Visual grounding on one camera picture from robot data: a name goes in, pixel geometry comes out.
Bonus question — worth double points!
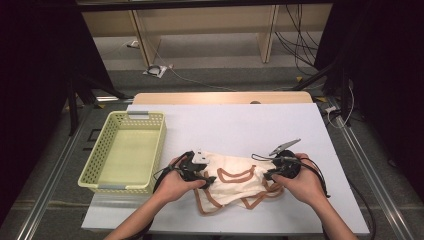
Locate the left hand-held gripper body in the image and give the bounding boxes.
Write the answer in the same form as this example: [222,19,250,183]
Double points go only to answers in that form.
[177,150,212,183]

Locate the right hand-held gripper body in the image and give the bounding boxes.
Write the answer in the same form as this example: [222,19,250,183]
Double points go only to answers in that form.
[268,138,303,180]

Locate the white garment with brown trim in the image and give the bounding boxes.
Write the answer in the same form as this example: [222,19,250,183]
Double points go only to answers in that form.
[193,151,286,217]

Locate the light green perforated plastic basket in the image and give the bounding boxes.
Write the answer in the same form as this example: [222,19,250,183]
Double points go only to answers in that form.
[77,110,168,195]

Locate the person's right hand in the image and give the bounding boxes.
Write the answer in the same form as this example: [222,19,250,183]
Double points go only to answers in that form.
[271,152,330,207]

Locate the person's left hand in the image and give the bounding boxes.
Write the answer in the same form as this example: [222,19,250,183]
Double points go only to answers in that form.
[153,155,208,205]

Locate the white table cover board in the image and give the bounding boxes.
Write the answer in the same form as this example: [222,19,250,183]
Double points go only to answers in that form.
[80,103,370,236]

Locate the black metal stand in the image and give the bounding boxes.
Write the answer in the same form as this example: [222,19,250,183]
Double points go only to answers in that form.
[66,74,134,137]
[291,59,353,128]

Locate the black curtain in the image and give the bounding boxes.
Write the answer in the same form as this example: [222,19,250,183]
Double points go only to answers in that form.
[314,0,424,201]
[0,0,116,221]

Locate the beige wooden shelf unit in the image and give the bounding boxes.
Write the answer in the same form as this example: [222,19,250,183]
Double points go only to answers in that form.
[81,3,334,68]

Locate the thin black wire loop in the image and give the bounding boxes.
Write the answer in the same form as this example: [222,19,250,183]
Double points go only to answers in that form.
[250,153,278,163]

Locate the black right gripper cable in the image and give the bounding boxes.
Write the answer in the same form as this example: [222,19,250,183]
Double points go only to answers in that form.
[298,156,332,199]

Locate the white cable with plug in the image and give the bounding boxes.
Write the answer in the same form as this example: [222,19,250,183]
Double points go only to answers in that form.
[324,79,355,129]

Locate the thin white floor cable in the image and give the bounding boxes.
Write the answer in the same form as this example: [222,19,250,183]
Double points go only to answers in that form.
[146,33,239,93]

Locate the black floor cable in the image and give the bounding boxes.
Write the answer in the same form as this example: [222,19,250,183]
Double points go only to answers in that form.
[346,179,378,240]

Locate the aluminium floor rail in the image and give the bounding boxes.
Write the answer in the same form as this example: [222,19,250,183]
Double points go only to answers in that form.
[328,98,416,240]
[14,109,98,240]

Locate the clear bag with black cable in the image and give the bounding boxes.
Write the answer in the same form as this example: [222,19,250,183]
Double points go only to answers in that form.
[143,64,175,80]

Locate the short aluminium rail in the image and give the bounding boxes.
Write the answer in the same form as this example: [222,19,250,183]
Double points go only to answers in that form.
[94,95,134,103]

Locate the bundle of black cables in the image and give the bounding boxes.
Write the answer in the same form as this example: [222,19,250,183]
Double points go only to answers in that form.
[274,3,319,77]

